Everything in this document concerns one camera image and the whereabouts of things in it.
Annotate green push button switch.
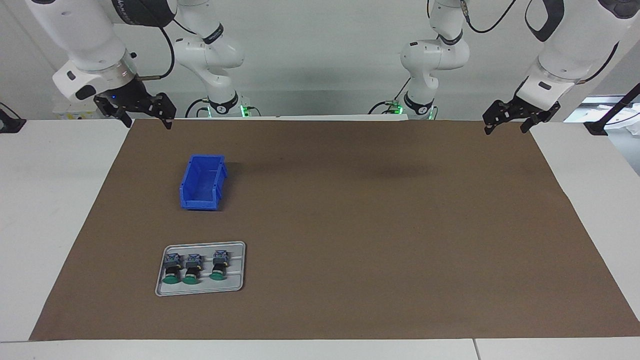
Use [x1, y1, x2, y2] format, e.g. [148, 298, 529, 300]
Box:
[209, 249, 231, 281]
[182, 253, 204, 286]
[162, 252, 184, 286]

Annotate black angled stand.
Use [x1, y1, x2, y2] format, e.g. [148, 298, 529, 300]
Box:
[584, 82, 640, 137]

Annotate brown table mat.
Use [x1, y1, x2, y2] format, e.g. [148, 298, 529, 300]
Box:
[29, 119, 640, 342]

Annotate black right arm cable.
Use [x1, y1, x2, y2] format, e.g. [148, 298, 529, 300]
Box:
[135, 25, 176, 82]

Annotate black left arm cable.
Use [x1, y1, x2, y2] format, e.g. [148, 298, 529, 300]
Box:
[460, 0, 621, 86]

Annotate white box yellow labels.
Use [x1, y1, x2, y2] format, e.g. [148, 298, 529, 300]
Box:
[52, 100, 101, 121]

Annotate black base cable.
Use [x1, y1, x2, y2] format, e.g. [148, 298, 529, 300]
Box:
[369, 77, 412, 115]
[185, 97, 209, 119]

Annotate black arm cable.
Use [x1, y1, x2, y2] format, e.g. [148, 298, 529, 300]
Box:
[135, 25, 176, 82]
[460, 0, 621, 86]

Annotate white plastic sheet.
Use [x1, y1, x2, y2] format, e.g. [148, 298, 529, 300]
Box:
[565, 95, 640, 138]

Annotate grey metal tray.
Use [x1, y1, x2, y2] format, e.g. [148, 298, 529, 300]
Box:
[154, 241, 247, 297]

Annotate blue plastic storage bin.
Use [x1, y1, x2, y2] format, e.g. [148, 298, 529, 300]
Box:
[179, 154, 229, 211]

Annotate black table clamp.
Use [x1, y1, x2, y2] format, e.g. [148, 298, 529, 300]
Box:
[0, 102, 27, 134]

